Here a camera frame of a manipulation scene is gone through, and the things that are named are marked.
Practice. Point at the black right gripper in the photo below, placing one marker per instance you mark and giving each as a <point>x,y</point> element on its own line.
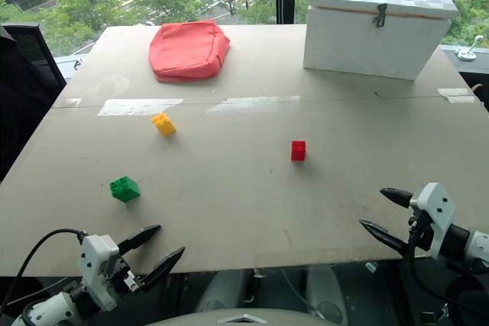
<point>419,228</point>

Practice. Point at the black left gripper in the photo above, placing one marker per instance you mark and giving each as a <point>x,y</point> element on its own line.
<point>124,273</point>

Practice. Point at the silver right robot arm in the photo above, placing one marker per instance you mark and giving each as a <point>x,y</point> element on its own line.
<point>464,246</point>

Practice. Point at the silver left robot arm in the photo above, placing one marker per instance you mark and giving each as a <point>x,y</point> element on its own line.
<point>57,308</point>

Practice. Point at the green toy brick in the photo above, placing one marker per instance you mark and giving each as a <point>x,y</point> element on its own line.
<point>125,188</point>

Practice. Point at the red toy brick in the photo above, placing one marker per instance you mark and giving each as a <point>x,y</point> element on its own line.
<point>298,150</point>

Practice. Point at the grey robot torso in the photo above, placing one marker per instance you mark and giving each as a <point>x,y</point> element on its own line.
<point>244,317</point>

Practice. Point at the yellow toy brick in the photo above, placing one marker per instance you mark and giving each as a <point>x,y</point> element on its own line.
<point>164,124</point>

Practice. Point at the white suction cup hook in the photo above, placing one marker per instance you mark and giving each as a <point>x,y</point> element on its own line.
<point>468,51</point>

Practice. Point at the white foam box with lid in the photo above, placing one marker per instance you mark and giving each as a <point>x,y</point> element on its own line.
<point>376,32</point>

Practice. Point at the metal box latch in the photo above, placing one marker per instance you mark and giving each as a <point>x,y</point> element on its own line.
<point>380,15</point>

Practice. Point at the red fabric cushion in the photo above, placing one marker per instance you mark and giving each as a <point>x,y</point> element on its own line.
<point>189,51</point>

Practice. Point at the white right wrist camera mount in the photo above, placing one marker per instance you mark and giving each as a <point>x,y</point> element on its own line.
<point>435,211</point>

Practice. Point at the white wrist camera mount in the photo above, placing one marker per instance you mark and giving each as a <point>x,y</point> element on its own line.
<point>435,211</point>
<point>97,268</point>

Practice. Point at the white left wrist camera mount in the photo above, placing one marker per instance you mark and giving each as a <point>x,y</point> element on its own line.
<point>97,268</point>

